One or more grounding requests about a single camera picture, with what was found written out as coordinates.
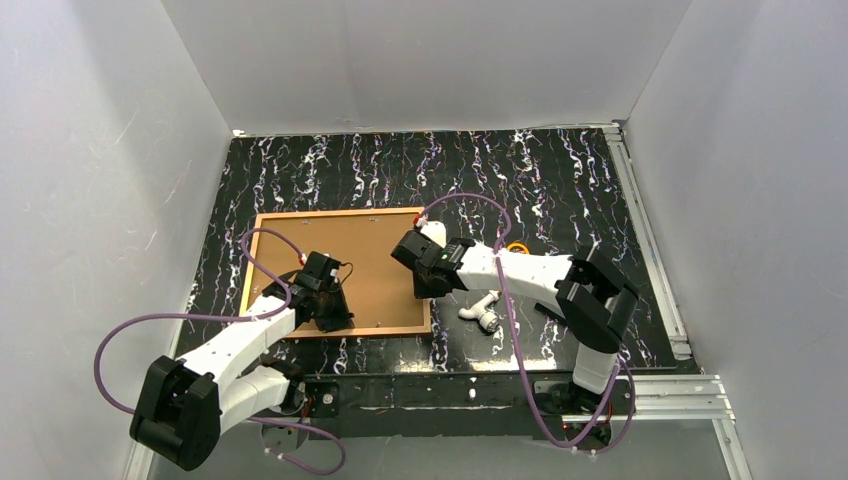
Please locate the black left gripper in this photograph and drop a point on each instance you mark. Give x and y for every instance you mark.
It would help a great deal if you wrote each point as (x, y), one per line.
(331, 307)

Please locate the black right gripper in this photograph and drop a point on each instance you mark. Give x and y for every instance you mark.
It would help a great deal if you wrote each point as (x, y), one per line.
(428, 277)

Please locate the wooden picture frame with photo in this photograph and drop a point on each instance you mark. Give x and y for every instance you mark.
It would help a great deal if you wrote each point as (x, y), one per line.
(378, 289)

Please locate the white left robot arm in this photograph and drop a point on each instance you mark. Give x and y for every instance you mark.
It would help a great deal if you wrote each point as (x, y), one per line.
(187, 403)

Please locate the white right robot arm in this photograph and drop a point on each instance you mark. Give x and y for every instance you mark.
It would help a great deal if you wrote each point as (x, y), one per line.
(585, 292)

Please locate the white plastic spray nozzle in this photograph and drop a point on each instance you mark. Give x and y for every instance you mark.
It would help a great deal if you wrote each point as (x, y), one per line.
(482, 312)

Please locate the yellow tape measure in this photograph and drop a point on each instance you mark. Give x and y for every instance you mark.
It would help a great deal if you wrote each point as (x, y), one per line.
(518, 247)

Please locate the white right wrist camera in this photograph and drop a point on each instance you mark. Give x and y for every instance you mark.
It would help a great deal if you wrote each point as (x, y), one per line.
(434, 230)

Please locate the aluminium rail base frame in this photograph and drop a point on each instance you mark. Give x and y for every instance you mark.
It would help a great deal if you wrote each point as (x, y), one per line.
(497, 404)

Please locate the aluminium side rail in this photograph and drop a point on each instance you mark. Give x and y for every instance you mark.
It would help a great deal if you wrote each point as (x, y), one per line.
(669, 312)

